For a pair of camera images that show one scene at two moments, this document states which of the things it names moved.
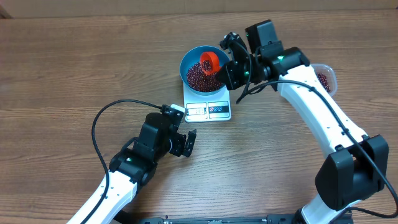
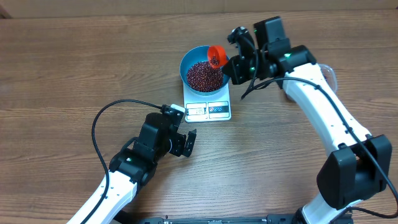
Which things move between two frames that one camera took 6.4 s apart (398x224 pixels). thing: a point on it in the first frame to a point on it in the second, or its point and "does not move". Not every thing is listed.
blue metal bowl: [193, 56] does not move
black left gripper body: [175, 145] does not move
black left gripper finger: [191, 139] does not move
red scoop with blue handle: [214, 60] to [216, 56]
